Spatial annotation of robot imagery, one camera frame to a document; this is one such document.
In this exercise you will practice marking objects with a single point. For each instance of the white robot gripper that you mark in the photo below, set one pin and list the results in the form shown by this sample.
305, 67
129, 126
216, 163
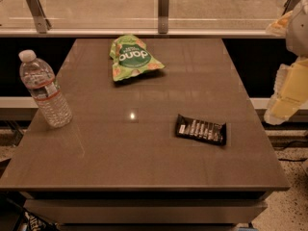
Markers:
298, 36

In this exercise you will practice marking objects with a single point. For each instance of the black rxbar chocolate bar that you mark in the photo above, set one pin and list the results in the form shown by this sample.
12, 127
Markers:
201, 130

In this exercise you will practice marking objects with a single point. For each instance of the green rice chip bag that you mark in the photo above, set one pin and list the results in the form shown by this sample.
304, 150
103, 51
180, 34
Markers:
131, 58

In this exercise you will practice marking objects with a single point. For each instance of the glass railing panel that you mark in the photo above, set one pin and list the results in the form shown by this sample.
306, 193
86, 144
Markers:
143, 14

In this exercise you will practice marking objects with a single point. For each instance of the clear plastic water bottle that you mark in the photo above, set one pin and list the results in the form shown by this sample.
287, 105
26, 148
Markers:
40, 80

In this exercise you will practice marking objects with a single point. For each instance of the dark snack box under table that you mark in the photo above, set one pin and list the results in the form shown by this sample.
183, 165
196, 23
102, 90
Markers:
31, 222

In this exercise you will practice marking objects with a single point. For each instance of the right metal railing bracket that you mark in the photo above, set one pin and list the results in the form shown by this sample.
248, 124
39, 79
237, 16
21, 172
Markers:
293, 0

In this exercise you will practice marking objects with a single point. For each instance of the metal railing bracket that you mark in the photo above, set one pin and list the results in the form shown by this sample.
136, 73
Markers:
163, 9
41, 21
293, 0

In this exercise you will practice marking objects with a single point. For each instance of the middle metal railing bracket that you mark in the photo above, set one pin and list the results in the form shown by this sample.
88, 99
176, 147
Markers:
163, 9

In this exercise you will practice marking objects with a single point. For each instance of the left metal railing bracket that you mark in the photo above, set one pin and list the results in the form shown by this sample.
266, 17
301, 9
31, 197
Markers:
41, 21

